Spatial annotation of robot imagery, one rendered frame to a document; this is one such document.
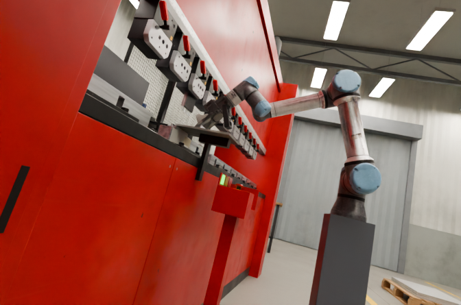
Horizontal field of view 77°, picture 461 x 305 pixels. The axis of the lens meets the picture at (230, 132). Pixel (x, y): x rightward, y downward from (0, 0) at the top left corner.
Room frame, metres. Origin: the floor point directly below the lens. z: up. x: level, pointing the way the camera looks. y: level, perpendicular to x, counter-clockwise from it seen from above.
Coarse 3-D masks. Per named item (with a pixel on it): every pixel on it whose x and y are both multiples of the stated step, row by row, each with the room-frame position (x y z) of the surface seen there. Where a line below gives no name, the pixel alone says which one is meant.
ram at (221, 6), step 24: (168, 0) 0.95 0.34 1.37; (192, 0) 1.09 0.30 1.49; (216, 0) 1.28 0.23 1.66; (240, 0) 1.56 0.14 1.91; (192, 24) 1.15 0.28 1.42; (216, 24) 1.36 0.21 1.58; (240, 24) 1.66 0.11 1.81; (216, 48) 1.43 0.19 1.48; (240, 48) 1.77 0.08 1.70; (264, 48) 2.31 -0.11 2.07; (240, 72) 1.88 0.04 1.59; (264, 72) 2.50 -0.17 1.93; (264, 96) 2.72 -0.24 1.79; (264, 144) 3.24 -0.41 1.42
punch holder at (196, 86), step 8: (192, 64) 1.29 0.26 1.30; (192, 72) 1.29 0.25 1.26; (200, 72) 1.33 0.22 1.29; (208, 72) 1.41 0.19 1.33; (192, 80) 1.29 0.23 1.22; (200, 80) 1.35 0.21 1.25; (184, 88) 1.31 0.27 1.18; (192, 88) 1.30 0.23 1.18; (200, 88) 1.38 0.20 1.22; (200, 96) 1.40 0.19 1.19
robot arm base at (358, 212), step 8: (336, 200) 1.32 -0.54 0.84; (344, 200) 1.27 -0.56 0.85; (352, 200) 1.26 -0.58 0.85; (360, 200) 1.26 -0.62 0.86; (336, 208) 1.29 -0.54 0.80; (344, 208) 1.26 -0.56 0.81; (352, 208) 1.25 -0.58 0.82; (360, 208) 1.25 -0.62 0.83; (344, 216) 1.25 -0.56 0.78; (352, 216) 1.24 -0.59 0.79; (360, 216) 1.24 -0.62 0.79
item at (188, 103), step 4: (188, 92) 1.34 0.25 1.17; (184, 96) 1.35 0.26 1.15; (188, 96) 1.35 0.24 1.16; (192, 96) 1.39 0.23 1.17; (184, 100) 1.35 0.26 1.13; (188, 100) 1.36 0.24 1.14; (192, 100) 1.40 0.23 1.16; (184, 104) 1.34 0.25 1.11; (188, 104) 1.38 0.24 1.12; (192, 104) 1.42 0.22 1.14; (184, 108) 1.37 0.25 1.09; (188, 108) 1.39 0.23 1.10; (192, 108) 1.43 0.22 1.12; (188, 112) 1.42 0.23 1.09
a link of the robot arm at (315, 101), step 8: (304, 96) 1.34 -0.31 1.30; (312, 96) 1.32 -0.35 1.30; (320, 96) 1.31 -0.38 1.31; (328, 96) 1.29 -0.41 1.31; (272, 104) 1.36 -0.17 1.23; (280, 104) 1.35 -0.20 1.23; (288, 104) 1.34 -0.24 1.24; (296, 104) 1.33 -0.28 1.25; (304, 104) 1.33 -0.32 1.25; (312, 104) 1.33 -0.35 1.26; (320, 104) 1.33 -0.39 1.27; (328, 104) 1.31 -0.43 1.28; (272, 112) 1.36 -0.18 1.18; (280, 112) 1.36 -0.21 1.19; (288, 112) 1.36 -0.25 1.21; (256, 120) 1.44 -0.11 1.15; (264, 120) 1.43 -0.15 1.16
